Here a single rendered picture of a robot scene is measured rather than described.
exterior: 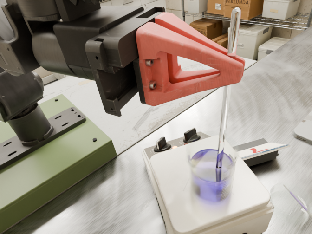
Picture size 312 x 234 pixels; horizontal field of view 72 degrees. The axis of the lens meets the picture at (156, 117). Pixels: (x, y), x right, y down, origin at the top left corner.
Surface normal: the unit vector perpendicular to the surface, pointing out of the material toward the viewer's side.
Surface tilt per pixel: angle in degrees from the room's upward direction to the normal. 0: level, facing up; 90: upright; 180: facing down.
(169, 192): 0
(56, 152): 0
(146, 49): 91
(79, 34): 90
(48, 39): 50
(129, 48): 92
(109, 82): 92
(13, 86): 73
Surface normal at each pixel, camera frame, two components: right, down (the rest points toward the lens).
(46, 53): -0.48, 0.37
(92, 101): -0.14, -0.78
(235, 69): -0.31, 0.62
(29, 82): 0.78, -0.03
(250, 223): 0.28, 0.56
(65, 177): 0.64, 0.40
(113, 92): 0.88, 0.22
